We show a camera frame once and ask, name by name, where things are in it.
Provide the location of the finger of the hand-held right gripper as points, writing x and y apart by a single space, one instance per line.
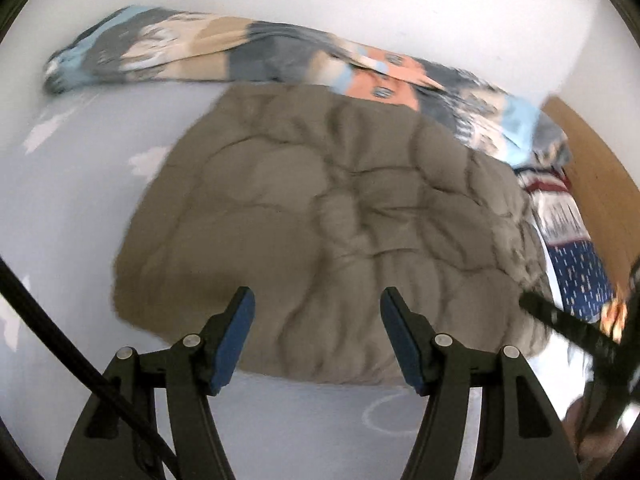
565 322

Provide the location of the olive hooded puffer jacket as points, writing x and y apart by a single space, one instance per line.
325 210

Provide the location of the patchwork printed fleece blanket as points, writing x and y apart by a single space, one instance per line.
200 50

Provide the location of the light blue cloud bed sheet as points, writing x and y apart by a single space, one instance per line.
75 200

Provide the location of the person's right hand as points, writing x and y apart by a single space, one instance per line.
595 447

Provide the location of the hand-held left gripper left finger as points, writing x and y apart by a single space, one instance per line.
232 345

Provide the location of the wooden headboard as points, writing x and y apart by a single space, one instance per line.
600 175

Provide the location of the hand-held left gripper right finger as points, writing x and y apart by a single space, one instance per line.
405 345

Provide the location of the printed pillow with navy edge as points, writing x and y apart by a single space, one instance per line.
575 260

